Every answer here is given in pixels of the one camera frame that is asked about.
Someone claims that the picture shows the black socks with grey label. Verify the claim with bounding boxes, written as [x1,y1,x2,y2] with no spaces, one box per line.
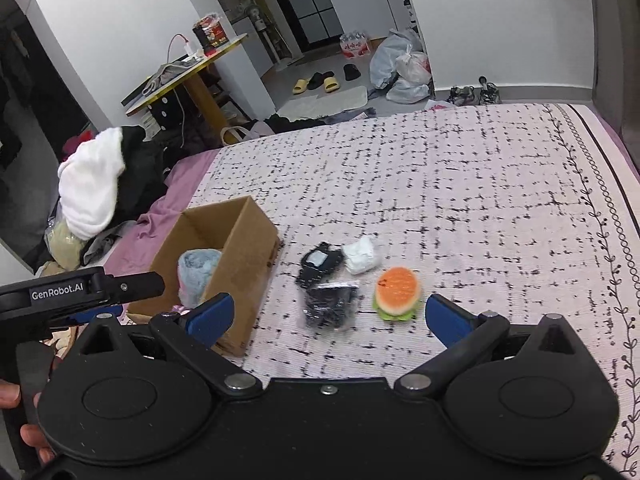
[295,241,346,291]

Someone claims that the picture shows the white crumpled bag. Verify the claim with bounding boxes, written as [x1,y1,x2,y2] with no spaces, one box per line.
[341,237,381,276]

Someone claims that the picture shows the white floor mat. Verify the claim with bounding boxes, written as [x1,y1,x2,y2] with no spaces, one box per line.
[276,86,368,118]

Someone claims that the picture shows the black clothing pile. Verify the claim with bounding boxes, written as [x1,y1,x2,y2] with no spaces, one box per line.
[117,125,173,226]

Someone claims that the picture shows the white charger with cable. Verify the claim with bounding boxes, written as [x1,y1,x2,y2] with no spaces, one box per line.
[167,34,204,61]

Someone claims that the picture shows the white kitchen cabinet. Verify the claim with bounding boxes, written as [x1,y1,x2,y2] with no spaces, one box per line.
[324,0,416,43]

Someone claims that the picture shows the beige tote bag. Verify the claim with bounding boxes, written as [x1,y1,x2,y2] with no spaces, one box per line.
[220,125,276,147]

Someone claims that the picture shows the hamburger plush toy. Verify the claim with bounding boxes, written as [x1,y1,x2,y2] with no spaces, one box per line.
[372,266,425,322]

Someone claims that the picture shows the grey clothing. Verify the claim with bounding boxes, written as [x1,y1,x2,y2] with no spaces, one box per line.
[82,220,146,266]

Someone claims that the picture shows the grey cloth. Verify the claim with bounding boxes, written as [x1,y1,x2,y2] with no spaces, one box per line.
[141,62,196,96]

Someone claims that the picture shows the black flat board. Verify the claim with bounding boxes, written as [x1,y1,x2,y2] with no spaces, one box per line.
[121,74,157,106]

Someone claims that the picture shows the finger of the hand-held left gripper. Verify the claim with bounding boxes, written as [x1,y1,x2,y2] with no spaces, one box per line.
[49,303,124,331]
[103,271,166,306]

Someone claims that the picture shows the round white table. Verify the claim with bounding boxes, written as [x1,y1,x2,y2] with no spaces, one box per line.
[121,33,249,133]

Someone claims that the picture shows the hanging dark clothes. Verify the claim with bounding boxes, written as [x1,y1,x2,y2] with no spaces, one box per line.
[0,25,61,161]

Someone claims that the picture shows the dark shoe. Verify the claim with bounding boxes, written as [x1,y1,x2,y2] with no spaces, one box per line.
[448,85,476,107]
[477,76,501,105]

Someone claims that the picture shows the beige soft bag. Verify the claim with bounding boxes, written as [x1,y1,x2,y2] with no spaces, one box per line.
[45,220,88,268]

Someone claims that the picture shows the white standing appliance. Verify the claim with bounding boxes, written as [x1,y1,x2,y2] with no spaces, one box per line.
[247,6,283,68]

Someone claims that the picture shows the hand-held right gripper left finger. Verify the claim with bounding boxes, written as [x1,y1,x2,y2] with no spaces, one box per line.
[75,292,263,402]

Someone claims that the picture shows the blue fluffy hat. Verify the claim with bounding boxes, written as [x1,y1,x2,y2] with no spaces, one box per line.
[177,248,223,309]

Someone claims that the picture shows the white fluffy coat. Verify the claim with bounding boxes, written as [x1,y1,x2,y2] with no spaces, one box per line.
[57,127,126,241]

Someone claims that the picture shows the person's left hand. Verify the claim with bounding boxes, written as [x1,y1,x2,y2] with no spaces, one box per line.
[0,379,56,465]

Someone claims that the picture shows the purple bed sheet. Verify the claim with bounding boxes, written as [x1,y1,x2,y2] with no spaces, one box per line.
[102,150,221,281]

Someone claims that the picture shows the brown cardboard box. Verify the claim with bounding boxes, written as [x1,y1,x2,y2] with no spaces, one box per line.
[127,196,281,358]

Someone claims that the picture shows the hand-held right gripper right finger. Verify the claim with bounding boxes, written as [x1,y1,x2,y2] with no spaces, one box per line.
[395,293,584,401]

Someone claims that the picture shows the dark clothes on floor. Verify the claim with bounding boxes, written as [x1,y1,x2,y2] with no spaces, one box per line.
[262,112,331,133]

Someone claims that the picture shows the translucent plastic bag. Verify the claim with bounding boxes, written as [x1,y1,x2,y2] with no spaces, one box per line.
[369,28,426,92]

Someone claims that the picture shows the black grid glass door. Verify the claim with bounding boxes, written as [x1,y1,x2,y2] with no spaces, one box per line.
[260,0,335,46]

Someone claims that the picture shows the pack of water bottles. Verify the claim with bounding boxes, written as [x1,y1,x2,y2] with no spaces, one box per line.
[339,31,373,57]

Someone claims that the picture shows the white plastic bag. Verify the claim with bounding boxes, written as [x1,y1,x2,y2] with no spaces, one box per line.
[386,50,433,105]

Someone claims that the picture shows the red and black snack tub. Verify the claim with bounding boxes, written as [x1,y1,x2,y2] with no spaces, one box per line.
[192,12,232,50]

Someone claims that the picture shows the black socks in clear wrapper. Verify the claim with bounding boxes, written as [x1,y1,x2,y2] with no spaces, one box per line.
[302,282,362,332]

